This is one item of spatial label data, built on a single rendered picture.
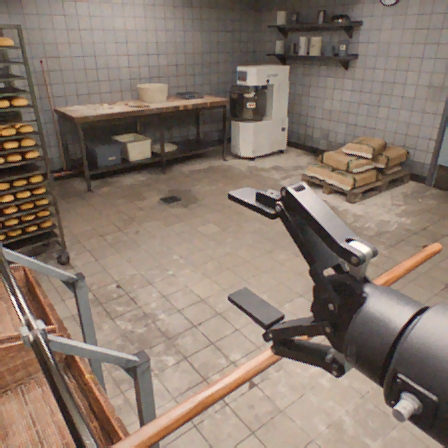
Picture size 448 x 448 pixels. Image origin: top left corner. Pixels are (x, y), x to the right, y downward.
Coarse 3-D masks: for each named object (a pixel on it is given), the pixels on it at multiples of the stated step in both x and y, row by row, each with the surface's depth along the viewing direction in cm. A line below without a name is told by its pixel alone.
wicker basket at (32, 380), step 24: (0, 360) 130; (24, 360) 135; (72, 360) 136; (24, 384) 138; (72, 384) 138; (0, 408) 129; (24, 408) 129; (48, 408) 129; (96, 408) 124; (0, 432) 121; (24, 432) 121; (48, 432) 121; (120, 432) 106
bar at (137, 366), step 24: (0, 240) 114; (0, 264) 101; (24, 264) 121; (72, 288) 135; (24, 312) 83; (24, 336) 77; (48, 336) 82; (48, 360) 71; (96, 360) 151; (120, 360) 96; (144, 360) 100; (48, 384) 67; (144, 384) 103; (72, 408) 62; (144, 408) 106; (72, 432) 58
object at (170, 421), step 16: (416, 256) 99; (432, 256) 102; (400, 272) 93; (304, 336) 73; (240, 368) 65; (256, 368) 66; (224, 384) 62; (240, 384) 64; (192, 400) 59; (208, 400) 60; (160, 416) 57; (176, 416) 57; (192, 416) 58; (144, 432) 54; (160, 432) 55
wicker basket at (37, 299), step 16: (16, 272) 183; (0, 288) 181; (32, 288) 175; (0, 304) 179; (0, 320) 169; (16, 320) 169; (48, 320) 155; (0, 336) 133; (16, 336) 136; (0, 352) 152
